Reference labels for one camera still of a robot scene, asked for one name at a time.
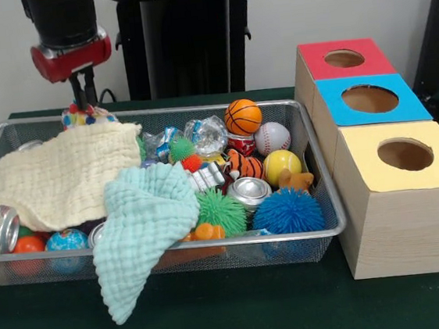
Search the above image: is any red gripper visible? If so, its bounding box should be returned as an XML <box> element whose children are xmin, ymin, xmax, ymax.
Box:
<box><xmin>27</xmin><ymin>24</ymin><xmax>119</xmax><ymax>116</ymax></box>

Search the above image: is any wooden box with three holes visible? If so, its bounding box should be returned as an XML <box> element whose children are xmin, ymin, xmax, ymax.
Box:
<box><xmin>288</xmin><ymin>29</ymin><xmax>439</xmax><ymax>286</ymax></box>

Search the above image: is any colourful spotted fabric scrap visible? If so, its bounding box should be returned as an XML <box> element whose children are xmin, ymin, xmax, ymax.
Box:
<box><xmin>59</xmin><ymin>98</ymin><xmax>120</xmax><ymax>131</ymax></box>

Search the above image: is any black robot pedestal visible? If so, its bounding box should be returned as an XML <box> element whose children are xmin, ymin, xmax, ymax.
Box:
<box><xmin>102</xmin><ymin>0</ymin><xmax>277</xmax><ymax>105</ymax></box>

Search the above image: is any dark green table cloth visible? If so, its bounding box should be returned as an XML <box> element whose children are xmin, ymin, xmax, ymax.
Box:
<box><xmin>0</xmin><ymin>67</ymin><xmax>439</xmax><ymax>329</ymax></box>

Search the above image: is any green spiky ball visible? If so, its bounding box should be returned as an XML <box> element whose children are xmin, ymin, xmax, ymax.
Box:
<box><xmin>194</xmin><ymin>184</ymin><xmax>250</xmax><ymax>241</ymax></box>

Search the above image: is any small orange basketball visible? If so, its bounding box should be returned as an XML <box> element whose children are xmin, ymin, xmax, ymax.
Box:
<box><xmin>223</xmin><ymin>97</ymin><xmax>265</xmax><ymax>139</ymax></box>

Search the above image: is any blue globe ball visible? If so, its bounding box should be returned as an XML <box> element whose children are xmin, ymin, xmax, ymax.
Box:
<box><xmin>44</xmin><ymin>227</ymin><xmax>93</xmax><ymax>277</ymax></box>

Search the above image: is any white baseball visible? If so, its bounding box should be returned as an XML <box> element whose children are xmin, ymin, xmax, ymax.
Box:
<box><xmin>253</xmin><ymin>120</ymin><xmax>294</xmax><ymax>157</ymax></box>

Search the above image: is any silver drink can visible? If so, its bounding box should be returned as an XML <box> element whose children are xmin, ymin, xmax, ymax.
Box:
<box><xmin>224</xmin><ymin>174</ymin><xmax>275</xmax><ymax>214</ymax></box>

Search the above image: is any blue spiky ball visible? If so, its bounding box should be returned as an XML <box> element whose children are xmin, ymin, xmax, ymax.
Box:
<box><xmin>249</xmin><ymin>184</ymin><xmax>325</xmax><ymax>237</ymax></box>

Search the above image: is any shallow clear mesh bin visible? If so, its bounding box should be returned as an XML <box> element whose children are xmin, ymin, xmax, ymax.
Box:
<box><xmin>0</xmin><ymin>85</ymin><xmax>351</xmax><ymax>297</ymax></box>

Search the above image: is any yellow tennis ball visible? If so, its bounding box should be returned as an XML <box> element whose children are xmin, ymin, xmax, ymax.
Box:
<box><xmin>261</xmin><ymin>148</ymin><xmax>305</xmax><ymax>189</ymax></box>

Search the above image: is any orange tiger plush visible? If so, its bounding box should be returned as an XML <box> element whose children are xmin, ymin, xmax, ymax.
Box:
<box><xmin>223</xmin><ymin>147</ymin><xmax>266</xmax><ymax>183</ymax></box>

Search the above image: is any mint muslin cloth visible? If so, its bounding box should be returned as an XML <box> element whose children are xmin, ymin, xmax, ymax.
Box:
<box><xmin>84</xmin><ymin>159</ymin><xmax>212</xmax><ymax>328</ymax></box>

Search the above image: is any black cable loop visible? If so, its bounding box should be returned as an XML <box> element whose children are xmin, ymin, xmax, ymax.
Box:
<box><xmin>97</xmin><ymin>88</ymin><xmax>118</xmax><ymax>104</ymax></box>

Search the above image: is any cream muslin cloth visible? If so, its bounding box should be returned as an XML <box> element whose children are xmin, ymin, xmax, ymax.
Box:
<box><xmin>0</xmin><ymin>120</ymin><xmax>152</xmax><ymax>238</ymax></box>

